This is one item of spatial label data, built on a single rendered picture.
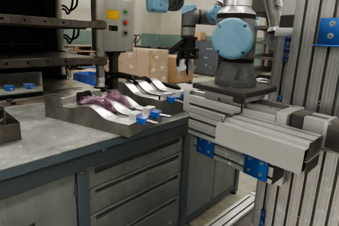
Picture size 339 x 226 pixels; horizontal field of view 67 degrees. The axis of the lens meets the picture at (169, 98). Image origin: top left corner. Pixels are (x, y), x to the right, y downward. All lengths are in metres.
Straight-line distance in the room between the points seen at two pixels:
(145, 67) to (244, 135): 4.68
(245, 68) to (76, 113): 0.75
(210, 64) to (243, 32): 7.74
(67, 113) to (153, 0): 0.67
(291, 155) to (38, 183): 0.82
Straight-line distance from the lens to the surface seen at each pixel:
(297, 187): 1.12
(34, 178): 1.04
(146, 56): 5.35
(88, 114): 1.18
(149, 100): 1.35
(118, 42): 2.15
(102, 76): 1.94
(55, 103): 1.32
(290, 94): 1.04
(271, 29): 1.49
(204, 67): 8.64
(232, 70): 0.92
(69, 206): 1.18
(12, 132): 1.12
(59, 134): 1.15
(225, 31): 0.78
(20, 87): 1.79
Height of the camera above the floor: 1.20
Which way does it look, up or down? 13 degrees down
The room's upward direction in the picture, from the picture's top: 2 degrees clockwise
